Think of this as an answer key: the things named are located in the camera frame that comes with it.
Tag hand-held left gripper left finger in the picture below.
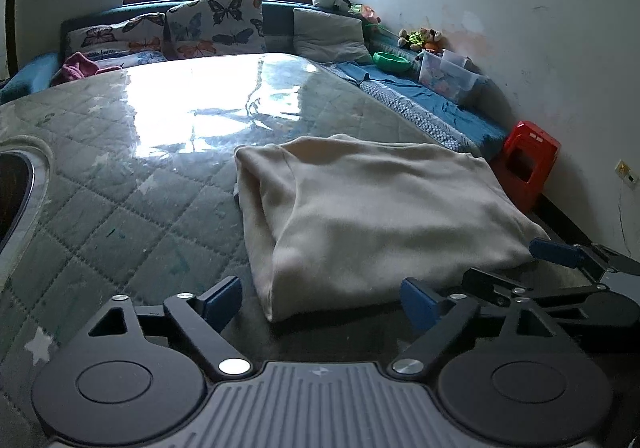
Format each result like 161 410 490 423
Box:
70 276 253 377

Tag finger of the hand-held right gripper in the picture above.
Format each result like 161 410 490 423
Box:
462 268 611 309
529 238 640 281

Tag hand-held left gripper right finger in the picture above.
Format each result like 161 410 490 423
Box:
389 278 573 377

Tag cream sweatshirt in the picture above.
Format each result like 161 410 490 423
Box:
234 134 551 323

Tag red plastic stool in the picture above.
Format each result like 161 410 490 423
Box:
490 121 562 213

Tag clear plastic storage box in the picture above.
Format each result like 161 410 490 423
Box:
419 51 476 104

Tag small white plastic box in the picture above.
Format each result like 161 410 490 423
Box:
442 49 471 69

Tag black round induction cooktop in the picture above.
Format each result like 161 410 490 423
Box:
0 138 53 253

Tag green plastic bowl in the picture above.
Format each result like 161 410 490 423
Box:
372 52 410 74

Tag pile of plush toys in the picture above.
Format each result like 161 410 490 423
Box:
397 28 443 53

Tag butterfly print pillow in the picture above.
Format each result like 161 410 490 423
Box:
92 50 170 71
64 12 167 59
165 0 267 59

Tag pink cloth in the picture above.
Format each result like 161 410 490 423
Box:
50 52 123 86

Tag grey pillow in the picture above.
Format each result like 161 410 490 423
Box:
292 8 373 64

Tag blue sofa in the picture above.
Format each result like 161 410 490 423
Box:
0 0 511 159

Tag orange and green toy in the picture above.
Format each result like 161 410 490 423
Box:
350 2 382 26

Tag wall socket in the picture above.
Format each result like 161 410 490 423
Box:
616 159 638 186

